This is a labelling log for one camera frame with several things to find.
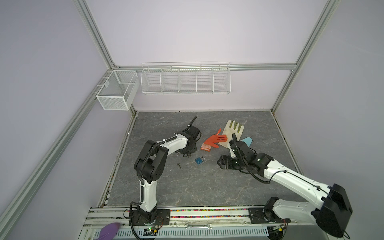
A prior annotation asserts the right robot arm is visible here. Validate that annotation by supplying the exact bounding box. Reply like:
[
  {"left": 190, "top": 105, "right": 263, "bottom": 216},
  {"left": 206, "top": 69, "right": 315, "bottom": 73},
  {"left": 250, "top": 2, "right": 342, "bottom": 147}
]
[{"left": 217, "top": 140, "right": 353, "bottom": 239}]

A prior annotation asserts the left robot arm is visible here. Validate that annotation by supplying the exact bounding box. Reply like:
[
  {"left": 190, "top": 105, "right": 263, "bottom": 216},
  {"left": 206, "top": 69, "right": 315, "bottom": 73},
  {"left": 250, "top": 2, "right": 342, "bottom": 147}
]
[{"left": 134, "top": 125, "right": 201, "bottom": 214}]

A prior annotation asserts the teal garden trowel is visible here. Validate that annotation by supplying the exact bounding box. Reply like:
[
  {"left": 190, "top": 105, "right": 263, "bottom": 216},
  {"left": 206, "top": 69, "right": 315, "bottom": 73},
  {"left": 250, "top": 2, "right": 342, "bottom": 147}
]
[{"left": 241, "top": 137, "right": 253, "bottom": 147}]

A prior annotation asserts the red rubber glove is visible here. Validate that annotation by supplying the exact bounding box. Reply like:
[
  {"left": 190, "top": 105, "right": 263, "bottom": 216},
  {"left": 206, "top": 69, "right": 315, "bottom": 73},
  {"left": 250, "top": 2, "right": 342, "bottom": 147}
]
[{"left": 201, "top": 129, "right": 228, "bottom": 152}]

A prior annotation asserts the blue padlock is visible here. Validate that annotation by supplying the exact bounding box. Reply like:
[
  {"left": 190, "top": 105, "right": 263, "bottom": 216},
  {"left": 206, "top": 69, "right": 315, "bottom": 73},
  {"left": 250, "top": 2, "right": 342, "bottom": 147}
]
[{"left": 195, "top": 156, "right": 205, "bottom": 165}]

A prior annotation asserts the beige cloth glove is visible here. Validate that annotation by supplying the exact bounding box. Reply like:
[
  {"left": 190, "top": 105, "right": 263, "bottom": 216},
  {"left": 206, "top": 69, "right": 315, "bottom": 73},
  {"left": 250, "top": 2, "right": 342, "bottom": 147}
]
[{"left": 219, "top": 120, "right": 245, "bottom": 149}]

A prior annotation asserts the white mesh box basket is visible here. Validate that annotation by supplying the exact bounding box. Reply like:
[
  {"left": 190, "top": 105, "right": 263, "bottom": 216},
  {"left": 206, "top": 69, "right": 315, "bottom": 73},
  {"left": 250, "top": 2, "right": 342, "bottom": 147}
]
[{"left": 96, "top": 70, "right": 140, "bottom": 111}]

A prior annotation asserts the silver wrench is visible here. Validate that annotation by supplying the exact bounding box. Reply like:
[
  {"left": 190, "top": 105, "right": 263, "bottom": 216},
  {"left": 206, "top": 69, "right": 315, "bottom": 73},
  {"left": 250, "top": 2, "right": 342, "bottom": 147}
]
[{"left": 185, "top": 224, "right": 213, "bottom": 230}]

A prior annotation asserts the purple cloth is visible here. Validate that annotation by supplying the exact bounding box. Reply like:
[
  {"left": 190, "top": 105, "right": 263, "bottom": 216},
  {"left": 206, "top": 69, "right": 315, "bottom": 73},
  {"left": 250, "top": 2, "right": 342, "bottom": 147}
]
[{"left": 97, "top": 223, "right": 121, "bottom": 240}]

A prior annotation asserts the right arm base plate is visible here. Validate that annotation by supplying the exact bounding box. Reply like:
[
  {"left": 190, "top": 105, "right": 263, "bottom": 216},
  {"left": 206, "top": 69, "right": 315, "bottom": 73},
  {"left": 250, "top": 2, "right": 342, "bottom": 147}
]
[{"left": 248, "top": 208, "right": 291, "bottom": 224}]

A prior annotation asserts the white wire shelf basket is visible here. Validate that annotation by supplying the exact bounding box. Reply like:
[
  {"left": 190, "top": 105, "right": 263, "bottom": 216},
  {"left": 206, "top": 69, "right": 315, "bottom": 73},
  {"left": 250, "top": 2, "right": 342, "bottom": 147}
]
[{"left": 141, "top": 62, "right": 232, "bottom": 95}]

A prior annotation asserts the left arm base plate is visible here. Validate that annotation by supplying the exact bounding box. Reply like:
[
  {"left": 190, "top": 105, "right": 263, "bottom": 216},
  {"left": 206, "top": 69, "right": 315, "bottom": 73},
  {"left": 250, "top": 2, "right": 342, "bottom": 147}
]
[{"left": 131, "top": 209, "right": 171, "bottom": 226}]

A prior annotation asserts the white slotted cable duct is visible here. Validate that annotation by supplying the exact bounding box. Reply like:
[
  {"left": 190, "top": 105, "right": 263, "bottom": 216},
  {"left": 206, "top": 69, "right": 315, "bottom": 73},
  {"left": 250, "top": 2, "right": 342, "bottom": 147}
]
[{"left": 113, "top": 226, "right": 270, "bottom": 240}]

